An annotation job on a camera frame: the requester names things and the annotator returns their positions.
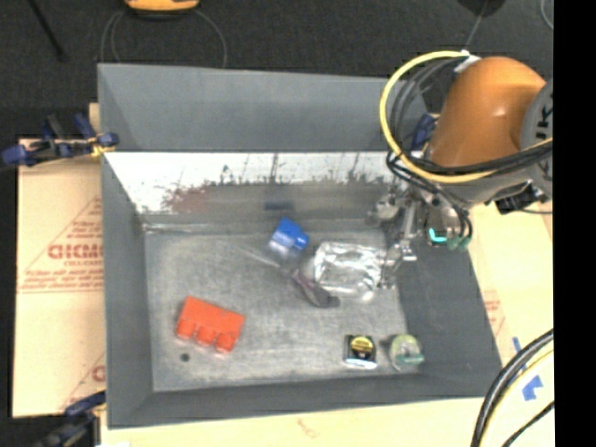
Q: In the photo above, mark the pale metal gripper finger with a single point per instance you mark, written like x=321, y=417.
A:
x=387, y=273
x=404, y=252

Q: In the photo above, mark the clear crumpled plastic bottle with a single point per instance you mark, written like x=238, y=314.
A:
x=347, y=270

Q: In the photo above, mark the dark purple hand tool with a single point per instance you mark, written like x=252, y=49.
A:
x=316, y=291

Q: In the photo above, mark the black and yellow tape measure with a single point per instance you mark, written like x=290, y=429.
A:
x=361, y=349

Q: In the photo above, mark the green clear tape dispenser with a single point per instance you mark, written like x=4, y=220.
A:
x=406, y=352

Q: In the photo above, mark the clear bottle with blue cap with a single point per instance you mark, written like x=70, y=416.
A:
x=288, y=240

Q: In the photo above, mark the grey metal bin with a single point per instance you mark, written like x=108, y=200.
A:
x=279, y=342

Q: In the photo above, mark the orange-red toy block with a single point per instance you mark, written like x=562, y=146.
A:
x=209, y=321

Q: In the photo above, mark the brown cardboard board red print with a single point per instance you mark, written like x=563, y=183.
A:
x=56, y=273

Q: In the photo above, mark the black cylinder on white bracket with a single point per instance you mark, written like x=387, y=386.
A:
x=517, y=199

